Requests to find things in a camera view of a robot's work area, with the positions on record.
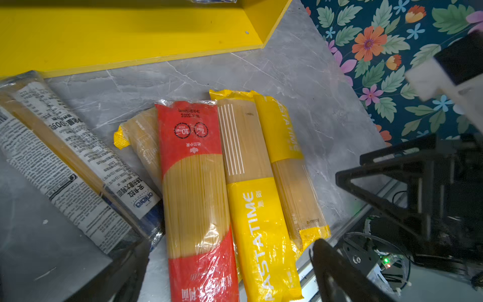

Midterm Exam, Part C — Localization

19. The clear blue spaghetti bag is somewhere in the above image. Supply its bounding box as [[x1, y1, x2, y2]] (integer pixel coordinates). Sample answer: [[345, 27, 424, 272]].
[[1, 70, 163, 256]]

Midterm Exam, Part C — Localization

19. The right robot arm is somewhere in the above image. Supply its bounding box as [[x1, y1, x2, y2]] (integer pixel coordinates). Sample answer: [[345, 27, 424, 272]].
[[311, 133, 482, 301]]

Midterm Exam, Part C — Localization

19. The yellow shelf unit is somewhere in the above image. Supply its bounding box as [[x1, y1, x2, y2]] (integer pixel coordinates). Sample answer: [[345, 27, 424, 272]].
[[1, 1, 290, 78]]

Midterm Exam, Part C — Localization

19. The yellow Pastatime spaghetti bag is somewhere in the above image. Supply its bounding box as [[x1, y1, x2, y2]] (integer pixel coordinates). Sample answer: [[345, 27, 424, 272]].
[[210, 90, 303, 301]]

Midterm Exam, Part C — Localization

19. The red spaghetti bag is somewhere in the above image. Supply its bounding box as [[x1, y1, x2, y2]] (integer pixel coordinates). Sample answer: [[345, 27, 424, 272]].
[[155, 100, 239, 301]]

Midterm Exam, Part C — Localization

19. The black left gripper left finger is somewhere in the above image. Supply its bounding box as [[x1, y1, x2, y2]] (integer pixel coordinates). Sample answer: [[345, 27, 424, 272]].
[[66, 239, 151, 301]]

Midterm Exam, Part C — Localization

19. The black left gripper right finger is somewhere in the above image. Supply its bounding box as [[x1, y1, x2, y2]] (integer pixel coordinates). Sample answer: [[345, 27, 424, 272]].
[[311, 239, 392, 301]]

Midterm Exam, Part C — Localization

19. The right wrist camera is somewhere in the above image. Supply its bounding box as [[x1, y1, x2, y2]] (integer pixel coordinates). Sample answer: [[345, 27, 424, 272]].
[[405, 31, 482, 132]]

